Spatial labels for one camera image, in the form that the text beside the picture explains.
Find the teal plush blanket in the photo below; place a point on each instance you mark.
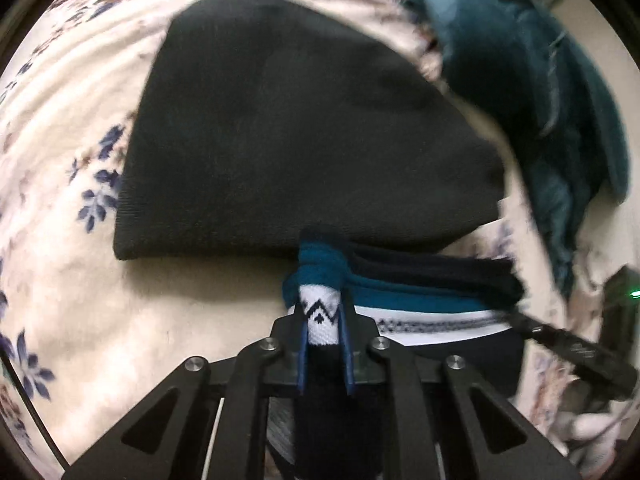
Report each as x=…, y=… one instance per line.
x=540, y=85

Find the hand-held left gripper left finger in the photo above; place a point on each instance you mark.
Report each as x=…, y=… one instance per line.
x=235, y=390

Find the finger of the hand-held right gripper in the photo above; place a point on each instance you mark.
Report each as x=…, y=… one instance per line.
x=575, y=352

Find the striped knit sweater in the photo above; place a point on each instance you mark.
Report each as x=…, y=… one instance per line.
x=425, y=305

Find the black folded garment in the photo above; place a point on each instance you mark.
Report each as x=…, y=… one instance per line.
x=300, y=135

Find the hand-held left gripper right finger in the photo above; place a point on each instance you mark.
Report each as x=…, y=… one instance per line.
x=400, y=390

